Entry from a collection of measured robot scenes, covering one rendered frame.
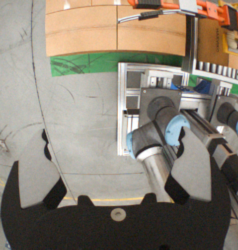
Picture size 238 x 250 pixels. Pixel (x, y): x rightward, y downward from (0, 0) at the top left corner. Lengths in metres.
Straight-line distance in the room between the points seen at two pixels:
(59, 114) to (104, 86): 0.77
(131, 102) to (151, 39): 0.77
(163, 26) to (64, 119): 1.67
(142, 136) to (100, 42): 0.82
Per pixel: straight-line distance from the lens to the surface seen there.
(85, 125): 1.91
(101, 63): 1.63
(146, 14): 0.41
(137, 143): 0.49
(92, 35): 1.11
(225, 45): 0.76
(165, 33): 1.20
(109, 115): 1.81
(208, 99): 0.97
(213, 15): 0.56
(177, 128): 0.49
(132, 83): 1.47
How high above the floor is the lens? 1.63
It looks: 60 degrees down
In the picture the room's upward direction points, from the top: 175 degrees clockwise
